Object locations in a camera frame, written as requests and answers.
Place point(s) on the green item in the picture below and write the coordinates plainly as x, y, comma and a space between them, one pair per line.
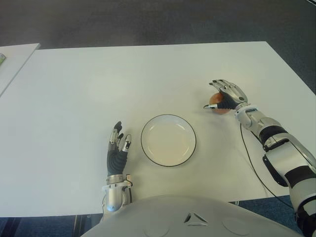
2, 59

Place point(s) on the red yellow apple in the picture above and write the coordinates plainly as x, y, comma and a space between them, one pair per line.
218, 98

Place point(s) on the white plate with black rim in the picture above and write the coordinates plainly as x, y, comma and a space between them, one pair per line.
169, 140

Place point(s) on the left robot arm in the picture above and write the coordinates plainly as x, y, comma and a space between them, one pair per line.
114, 195

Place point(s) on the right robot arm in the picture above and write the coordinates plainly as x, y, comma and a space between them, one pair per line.
279, 148

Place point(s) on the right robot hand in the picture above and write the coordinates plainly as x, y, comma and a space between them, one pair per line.
230, 95

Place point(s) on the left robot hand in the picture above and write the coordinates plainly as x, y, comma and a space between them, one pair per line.
116, 158

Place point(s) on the grey robot torso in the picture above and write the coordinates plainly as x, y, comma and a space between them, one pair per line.
192, 217

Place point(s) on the white side table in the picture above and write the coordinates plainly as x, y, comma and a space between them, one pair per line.
14, 64

